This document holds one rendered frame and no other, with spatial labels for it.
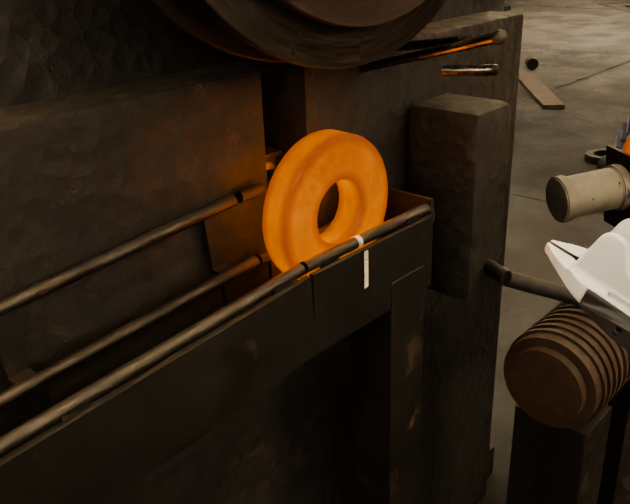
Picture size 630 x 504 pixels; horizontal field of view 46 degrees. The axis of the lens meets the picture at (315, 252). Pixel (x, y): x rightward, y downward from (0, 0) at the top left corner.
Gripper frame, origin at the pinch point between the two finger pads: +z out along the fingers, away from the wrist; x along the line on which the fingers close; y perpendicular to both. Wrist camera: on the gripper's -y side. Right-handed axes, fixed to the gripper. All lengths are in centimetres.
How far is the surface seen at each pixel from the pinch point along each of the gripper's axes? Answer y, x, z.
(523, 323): -88, -111, 30
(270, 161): -8.4, -0.4, 31.8
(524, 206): -101, -189, 70
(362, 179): -5.7, -3.1, 21.7
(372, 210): -9.4, -4.7, 20.6
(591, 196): -10.6, -34.8, 9.1
